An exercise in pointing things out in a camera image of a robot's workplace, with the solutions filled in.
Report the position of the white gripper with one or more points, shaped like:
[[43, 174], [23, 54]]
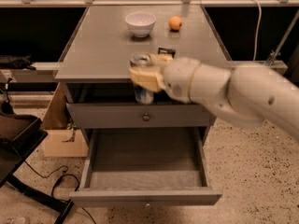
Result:
[[177, 78]]

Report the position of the red bull can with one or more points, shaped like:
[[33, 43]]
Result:
[[142, 95]]

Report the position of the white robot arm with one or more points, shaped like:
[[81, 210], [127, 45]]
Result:
[[245, 96]]

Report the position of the closed grey upper drawer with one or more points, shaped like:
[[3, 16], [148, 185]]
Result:
[[93, 116]]

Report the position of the grey drawer cabinet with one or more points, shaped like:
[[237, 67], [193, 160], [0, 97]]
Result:
[[95, 69]]

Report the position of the open grey middle drawer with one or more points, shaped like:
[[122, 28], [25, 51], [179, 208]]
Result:
[[145, 167]]

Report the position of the black snack bar packet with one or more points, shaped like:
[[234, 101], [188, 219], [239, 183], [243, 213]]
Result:
[[171, 52]]

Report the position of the white ceramic bowl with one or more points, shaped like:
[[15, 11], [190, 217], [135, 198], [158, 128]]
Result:
[[140, 24]]

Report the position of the orange fruit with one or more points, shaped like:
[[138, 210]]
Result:
[[175, 23]]

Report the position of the cardboard box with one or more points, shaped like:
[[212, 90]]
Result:
[[64, 138]]

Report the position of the black bag on ledge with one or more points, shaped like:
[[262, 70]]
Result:
[[15, 62]]

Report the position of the black chair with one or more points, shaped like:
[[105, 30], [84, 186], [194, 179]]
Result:
[[20, 135]]

